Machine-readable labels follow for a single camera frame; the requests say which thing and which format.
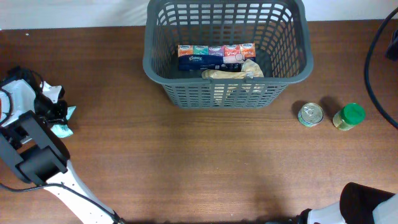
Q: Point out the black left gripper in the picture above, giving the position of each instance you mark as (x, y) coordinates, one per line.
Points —
(61, 113)

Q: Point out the teal snack packet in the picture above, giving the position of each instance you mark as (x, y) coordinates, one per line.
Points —
(62, 130)

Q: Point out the Kleenex tissue multipack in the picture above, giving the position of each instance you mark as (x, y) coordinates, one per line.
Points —
(221, 57)

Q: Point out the tan vacuum food pouch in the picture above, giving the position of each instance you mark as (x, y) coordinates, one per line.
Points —
(249, 69)

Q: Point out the small tin can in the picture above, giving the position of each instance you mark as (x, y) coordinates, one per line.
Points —
(310, 114)

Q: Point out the green lid glass jar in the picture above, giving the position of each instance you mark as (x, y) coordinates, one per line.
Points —
(349, 116)

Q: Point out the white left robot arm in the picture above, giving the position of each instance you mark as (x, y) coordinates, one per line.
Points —
(34, 118)

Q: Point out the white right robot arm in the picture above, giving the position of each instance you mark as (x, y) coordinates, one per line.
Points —
(358, 204)

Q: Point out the grey plastic basket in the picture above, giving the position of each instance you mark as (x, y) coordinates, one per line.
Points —
(278, 28)

